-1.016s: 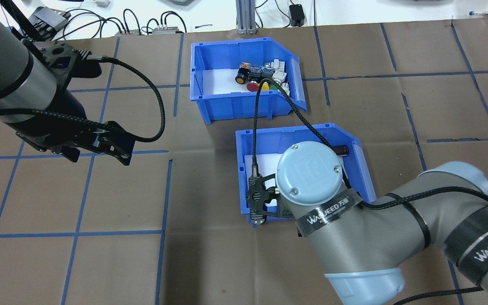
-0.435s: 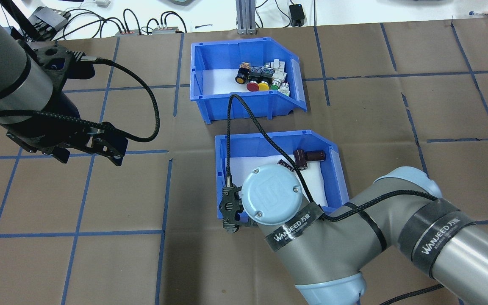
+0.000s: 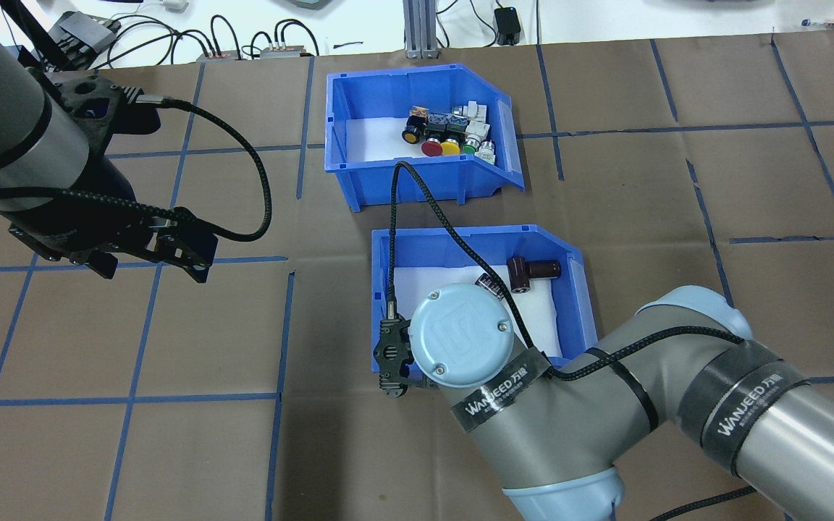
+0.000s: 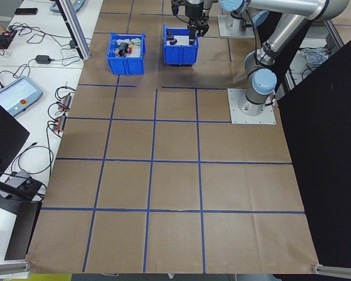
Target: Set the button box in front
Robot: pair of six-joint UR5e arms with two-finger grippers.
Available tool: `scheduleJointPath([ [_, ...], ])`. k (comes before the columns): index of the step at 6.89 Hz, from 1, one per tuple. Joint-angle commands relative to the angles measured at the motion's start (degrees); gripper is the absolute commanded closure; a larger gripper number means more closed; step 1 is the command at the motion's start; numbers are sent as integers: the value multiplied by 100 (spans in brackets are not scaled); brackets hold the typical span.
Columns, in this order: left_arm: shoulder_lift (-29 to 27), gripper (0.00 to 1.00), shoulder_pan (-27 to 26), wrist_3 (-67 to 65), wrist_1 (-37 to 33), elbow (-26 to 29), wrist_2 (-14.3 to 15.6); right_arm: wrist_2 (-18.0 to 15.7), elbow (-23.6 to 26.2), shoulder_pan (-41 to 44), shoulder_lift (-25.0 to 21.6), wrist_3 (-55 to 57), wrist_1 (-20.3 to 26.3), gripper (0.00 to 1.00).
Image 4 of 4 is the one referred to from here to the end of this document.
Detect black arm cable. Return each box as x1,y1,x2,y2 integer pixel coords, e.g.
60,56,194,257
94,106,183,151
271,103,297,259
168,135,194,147
244,8,259,64

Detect white square base plate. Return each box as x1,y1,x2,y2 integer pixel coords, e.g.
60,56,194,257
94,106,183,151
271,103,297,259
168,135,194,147
217,14,256,39
227,87,277,125

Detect aluminium table edge profile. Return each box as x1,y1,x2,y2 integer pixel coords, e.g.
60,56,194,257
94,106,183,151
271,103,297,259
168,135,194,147
311,262,351,276
0,261,33,276

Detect blue bin with buttons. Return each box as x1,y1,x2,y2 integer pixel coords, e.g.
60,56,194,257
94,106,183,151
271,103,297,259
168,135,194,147
106,32,146,76

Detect black circuit board device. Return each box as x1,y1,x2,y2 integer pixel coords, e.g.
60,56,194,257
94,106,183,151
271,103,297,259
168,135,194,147
0,28,18,50

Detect black frame cover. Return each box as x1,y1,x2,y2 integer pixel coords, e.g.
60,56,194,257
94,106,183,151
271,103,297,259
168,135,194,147
276,34,351,270

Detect aluminium post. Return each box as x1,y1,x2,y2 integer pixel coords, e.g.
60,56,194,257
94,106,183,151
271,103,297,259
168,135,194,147
54,0,92,61

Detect aluminium frame bars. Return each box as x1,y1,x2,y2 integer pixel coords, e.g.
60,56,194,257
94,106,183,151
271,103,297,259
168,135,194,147
280,19,346,91

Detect crumpled clear plastic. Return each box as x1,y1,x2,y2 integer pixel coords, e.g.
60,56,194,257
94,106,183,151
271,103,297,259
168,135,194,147
298,47,333,70

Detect blue bin with capacitors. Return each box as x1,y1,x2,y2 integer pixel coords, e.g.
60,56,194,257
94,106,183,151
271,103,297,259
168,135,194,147
163,23,200,66

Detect white foam liner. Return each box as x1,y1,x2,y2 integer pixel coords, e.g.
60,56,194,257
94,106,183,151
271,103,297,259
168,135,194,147
171,34,195,47

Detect black monitor panel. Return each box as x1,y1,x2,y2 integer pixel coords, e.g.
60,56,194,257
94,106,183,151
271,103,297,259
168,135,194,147
0,95,30,176

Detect black flat stand plate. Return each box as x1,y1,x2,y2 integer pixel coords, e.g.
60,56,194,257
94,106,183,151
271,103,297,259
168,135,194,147
4,201,43,261

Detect black orange usb adapter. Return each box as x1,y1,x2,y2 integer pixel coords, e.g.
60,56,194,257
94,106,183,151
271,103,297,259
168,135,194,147
53,115,68,135
56,92,74,111

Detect teal teach pendant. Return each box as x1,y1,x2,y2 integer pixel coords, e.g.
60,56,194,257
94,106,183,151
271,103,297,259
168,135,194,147
49,0,86,14
0,75,44,117

